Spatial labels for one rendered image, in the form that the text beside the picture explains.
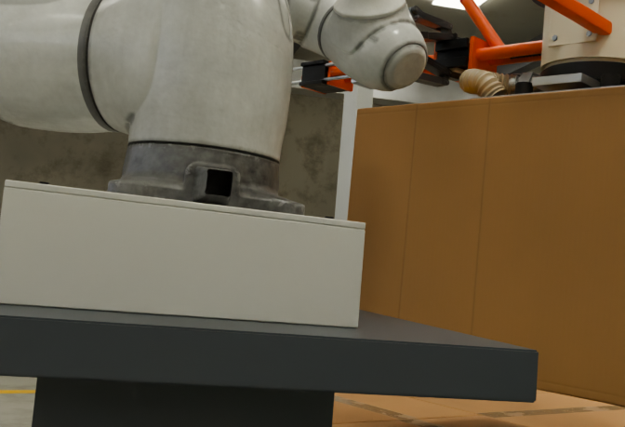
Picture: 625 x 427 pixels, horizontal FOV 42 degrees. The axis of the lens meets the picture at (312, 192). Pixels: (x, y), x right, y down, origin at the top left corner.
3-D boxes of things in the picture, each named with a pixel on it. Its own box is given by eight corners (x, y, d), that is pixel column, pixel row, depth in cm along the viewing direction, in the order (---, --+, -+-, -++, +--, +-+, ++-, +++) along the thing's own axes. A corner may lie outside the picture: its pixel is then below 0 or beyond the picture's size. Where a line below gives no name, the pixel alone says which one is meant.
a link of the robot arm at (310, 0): (325, 46, 138) (365, 73, 129) (247, 24, 129) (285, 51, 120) (348, -15, 135) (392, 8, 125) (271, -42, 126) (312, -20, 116)
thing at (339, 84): (352, 91, 172) (354, 68, 172) (328, 84, 167) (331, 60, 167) (324, 94, 178) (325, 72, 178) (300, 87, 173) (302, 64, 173)
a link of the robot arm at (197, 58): (249, 146, 72) (276, -90, 74) (72, 135, 78) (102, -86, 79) (302, 172, 88) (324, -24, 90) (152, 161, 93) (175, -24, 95)
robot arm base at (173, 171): (108, 192, 67) (116, 126, 67) (103, 204, 88) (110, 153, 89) (319, 218, 72) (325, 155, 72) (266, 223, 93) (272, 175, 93)
